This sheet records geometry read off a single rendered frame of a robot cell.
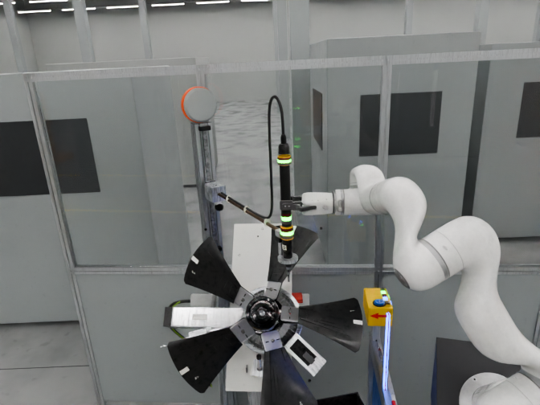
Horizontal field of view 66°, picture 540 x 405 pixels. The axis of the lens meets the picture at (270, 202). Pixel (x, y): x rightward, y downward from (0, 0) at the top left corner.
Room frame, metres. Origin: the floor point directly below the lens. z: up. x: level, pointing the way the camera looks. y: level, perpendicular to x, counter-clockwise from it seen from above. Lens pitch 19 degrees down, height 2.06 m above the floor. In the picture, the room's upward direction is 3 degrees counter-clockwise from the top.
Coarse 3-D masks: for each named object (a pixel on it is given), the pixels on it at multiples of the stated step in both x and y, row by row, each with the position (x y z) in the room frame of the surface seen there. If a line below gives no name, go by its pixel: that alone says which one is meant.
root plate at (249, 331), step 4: (240, 320) 1.27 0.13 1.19; (244, 320) 1.27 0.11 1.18; (236, 324) 1.26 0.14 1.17; (240, 324) 1.27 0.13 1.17; (244, 324) 1.27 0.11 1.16; (232, 328) 1.26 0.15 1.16; (236, 328) 1.26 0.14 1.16; (240, 328) 1.27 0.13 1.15; (244, 328) 1.27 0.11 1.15; (248, 328) 1.28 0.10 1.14; (236, 332) 1.26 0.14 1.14; (240, 332) 1.27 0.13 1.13; (248, 332) 1.28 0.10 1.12; (252, 332) 1.29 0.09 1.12; (236, 336) 1.26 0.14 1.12; (240, 336) 1.27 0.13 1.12; (244, 336) 1.28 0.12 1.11; (248, 336) 1.28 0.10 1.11; (240, 340) 1.27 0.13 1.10; (244, 340) 1.28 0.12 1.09
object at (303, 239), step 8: (272, 232) 1.54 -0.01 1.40; (296, 232) 1.47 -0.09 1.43; (304, 232) 1.45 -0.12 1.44; (312, 232) 1.43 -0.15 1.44; (272, 240) 1.52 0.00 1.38; (296, 240) 1.44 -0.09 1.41; (304, 240) 1.42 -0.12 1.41; (312, 240) 1.40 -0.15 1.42; (272, 248) 1.49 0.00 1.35; (296, 248) 1.41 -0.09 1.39; (304, 248) 1.39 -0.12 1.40; (272, 256) 1.46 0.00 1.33; (272, 264) 1.44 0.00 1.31; (280, 264) 1.40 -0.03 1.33; (272, 272) 1.41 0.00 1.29; (280, 272) 1.37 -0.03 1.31; (272, 280) 1.38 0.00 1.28; (280, 280) 1.34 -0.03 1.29
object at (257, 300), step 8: (264, 296) 1.29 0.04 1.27; (248, 304) 1.27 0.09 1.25; (256, 304) 1.28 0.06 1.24; (264, 304) 1.27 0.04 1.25; (272, 304) 1.27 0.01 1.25; (248, 312) 1.26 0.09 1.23; (256, 312) 1.26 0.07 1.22; (272, 312) 1.26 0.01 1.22; (280, 312) 1.34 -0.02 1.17; (248, 320) 1.24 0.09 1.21; (256, 320) 1.24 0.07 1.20; (264, 320) 1.24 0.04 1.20; (272, 320) 1.23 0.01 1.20; (256, 328) 1.22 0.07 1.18; (264, 328) 1.22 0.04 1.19; (272, 328) 1.25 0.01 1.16; (280, 328) 1.30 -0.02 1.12
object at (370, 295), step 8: (368, 288) 1.62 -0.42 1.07; (376, 288) 1.62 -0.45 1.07; (384, 288) 1.62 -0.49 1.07; (368, 296) 1.56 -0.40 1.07; (376, 296) 1.56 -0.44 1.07; (368, 304) 1.50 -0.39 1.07; (384, 304) 1.49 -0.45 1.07; (368, 312) 1.48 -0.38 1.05; (376, 312) 1.47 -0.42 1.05; (384, 312) 1.47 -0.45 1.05; (392, 312) 1.47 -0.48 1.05; (368, 320) 1.48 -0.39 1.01; (376, 320) 1.47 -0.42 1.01; (384, 320) 1.47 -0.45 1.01
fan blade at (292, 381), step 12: (264, 360) 1.17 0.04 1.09; (276, 360) 1.19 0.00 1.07; (288, 360) 1.22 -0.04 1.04; (264, 372) 1.14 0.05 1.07; (276, 372) 1.15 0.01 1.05; (288, 372) 1.18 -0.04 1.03; (264, 384) 1.11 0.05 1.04; (276, 384) 1.13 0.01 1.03; (288, 384) 1.14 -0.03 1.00; (300, 384) 1.16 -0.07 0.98; (264, 396) 1.09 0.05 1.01; (276, 396) 1.10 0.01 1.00; (288, 396) 1.11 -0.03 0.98; (300, 396) 1.13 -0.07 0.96; (312, 396) 1.15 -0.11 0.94
